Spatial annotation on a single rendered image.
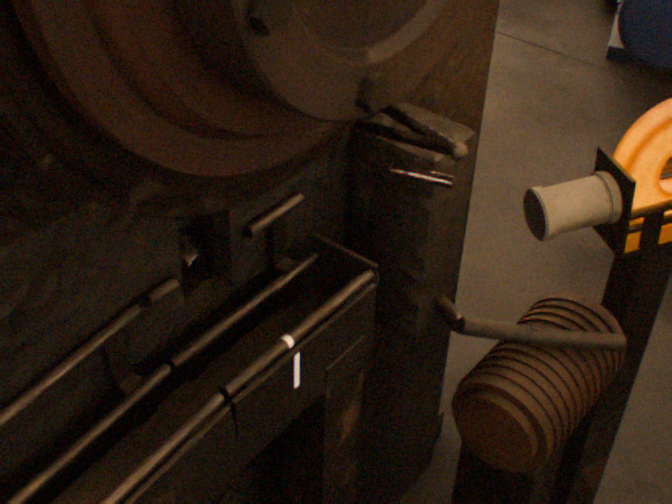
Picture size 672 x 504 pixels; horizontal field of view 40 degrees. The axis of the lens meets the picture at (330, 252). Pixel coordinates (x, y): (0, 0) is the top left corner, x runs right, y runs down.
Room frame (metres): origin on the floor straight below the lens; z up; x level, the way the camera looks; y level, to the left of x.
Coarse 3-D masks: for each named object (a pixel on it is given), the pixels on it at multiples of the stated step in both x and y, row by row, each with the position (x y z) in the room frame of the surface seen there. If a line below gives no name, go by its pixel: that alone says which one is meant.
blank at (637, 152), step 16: (656, 112) 0.86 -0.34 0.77; (640, 128) 0.85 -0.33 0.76; (656, 128) 0.84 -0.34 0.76; (624, 144) 0.85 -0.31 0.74; (640, 144) 0.84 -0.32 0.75; (656, 144) 0.84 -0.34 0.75; (624, 160) 0.84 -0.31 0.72; (640, 160) 0.83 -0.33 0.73; (656, 160) 0.84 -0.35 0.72; (640, 176) 0.83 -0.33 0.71; (656, 176) 0.84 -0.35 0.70; (640, 192) 0.83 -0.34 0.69; (656, 192) 0.84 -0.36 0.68
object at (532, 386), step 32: (544, 320) 0.79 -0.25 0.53; (576, 320) 0.79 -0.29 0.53; (608, 320) 0.80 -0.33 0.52; (512, 352) 0.74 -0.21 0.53; (544, 352) 0.74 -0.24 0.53; (576, 352) 0.75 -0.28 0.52; (608, 352) 0.77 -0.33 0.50; (480, 384) 0.70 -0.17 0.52; (512, 384) 0.69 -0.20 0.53; (544, 384) 0.69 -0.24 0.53; (576, 384) 0.71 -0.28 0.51; (608, 384) 0.77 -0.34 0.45; (480, 416) 0.68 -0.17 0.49; (512, 416) 0.66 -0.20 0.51; (544, 416) 0.66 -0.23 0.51; (576, 416) 0.69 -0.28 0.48; (480, 448) 0.67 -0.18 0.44; (512, 448) 0.65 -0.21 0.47; (544, 448) 0.64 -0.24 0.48; (480, 480) 0.70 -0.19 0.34; (512, 480) 0.68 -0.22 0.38; (544, 480) 0.69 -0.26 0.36
